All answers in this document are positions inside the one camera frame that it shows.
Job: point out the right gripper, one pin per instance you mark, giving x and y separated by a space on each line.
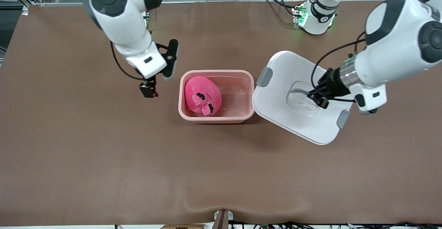
149 88

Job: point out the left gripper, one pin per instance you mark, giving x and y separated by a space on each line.
332 84

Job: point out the pink plush toy with sunglasses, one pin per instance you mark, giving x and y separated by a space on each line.
195 87

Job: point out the white box lid grey latches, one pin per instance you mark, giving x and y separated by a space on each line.
276 104

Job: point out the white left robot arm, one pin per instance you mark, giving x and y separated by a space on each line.
397 49

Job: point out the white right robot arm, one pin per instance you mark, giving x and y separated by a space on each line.
117 21

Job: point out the pink plastic storage box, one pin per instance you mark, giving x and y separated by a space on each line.
238 94

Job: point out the brown table mat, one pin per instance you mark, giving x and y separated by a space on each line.
207 170

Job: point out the metal clamp bracket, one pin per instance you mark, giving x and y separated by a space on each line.
222 220

